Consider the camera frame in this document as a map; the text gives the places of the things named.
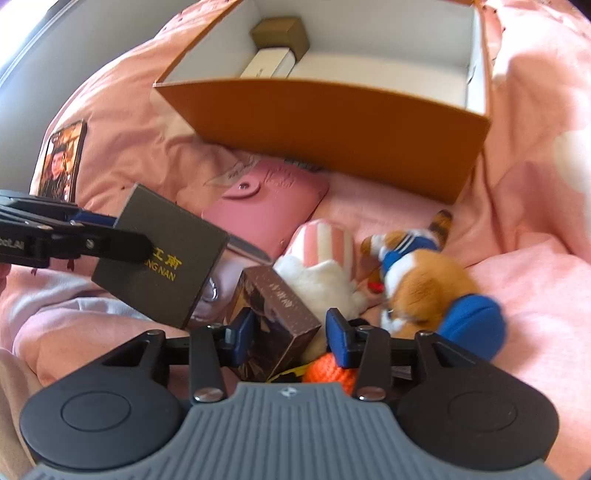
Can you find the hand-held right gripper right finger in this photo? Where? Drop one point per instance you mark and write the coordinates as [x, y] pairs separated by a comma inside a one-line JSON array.
[[337, 337]]

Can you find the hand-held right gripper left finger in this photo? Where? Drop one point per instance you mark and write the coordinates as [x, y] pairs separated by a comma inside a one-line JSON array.
[[243, 334]]

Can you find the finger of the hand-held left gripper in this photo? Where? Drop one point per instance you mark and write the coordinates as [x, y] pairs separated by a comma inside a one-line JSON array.
[[120, 247], [92, 217]]

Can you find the orange crochet flower toy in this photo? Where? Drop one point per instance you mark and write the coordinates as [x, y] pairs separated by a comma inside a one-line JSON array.
[[325, 374]]

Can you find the brown patterned box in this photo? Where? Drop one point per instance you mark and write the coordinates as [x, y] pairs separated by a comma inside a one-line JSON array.
[[281, 309]]

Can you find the dark grey box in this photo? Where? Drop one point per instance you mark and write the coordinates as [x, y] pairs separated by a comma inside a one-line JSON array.
[[184, 230]]

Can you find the pink striped white plush toy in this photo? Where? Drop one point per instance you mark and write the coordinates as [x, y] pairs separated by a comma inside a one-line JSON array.
[[318, 258]]

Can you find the orange white blue plush dog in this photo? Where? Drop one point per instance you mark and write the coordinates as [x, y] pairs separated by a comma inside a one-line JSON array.
[[429, 286]]

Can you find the pink snap wallet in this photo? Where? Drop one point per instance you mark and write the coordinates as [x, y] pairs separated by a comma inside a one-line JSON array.
[[277, 198]]

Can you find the orange cardboard box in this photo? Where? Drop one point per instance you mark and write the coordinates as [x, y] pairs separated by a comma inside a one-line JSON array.
[[360, 124]]

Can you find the photo card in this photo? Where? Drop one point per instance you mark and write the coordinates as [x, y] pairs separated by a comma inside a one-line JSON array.
[[60, 161]]

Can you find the pink printed blanket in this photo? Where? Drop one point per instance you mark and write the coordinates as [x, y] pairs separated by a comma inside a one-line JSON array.
[[531, 277]]

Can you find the long white box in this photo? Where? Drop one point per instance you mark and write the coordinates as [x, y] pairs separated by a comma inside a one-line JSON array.
[[268, 62]]

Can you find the small gold box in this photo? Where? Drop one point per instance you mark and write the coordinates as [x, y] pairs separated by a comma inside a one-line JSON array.
[[281, 34]]

